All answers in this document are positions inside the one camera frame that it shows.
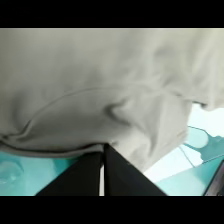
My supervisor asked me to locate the grey T-shirt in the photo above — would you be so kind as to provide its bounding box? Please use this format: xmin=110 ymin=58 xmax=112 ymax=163
xmin=0 ymin=28 xmax=224 ymax=174

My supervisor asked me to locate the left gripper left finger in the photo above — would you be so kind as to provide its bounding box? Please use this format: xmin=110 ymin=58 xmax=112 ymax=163
xmin=35 ymin=151 xmax=102 ymax=197

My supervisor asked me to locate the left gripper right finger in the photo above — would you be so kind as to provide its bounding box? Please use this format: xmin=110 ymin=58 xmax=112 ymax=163
xmin=103 ymin=143 xmax=168 ymax=197

